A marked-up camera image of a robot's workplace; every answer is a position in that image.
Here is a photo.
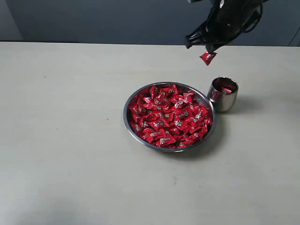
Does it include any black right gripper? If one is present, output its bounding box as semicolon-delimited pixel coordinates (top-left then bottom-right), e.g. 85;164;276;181
185;0;263;53

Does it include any red candy inside cup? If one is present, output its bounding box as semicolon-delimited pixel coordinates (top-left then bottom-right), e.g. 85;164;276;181
221;87;232;94

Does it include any small steel cup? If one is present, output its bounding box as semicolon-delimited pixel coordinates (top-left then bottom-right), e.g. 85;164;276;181
207;77;239;112

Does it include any round steel bowl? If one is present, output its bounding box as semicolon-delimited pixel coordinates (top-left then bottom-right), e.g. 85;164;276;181
123;82;216;153

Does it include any red wrapped candy back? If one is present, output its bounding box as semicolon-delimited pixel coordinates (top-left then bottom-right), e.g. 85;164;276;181
160;84;179;96

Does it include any red wrapped candy front-left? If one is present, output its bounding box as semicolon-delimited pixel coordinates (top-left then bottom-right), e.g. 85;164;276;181
143;128;166;143

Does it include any red wrapped candy front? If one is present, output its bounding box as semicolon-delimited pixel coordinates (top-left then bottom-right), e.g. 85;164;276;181
156;136;176;148

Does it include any black camera cable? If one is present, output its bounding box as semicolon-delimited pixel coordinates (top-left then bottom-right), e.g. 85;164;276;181
239;4;264;33

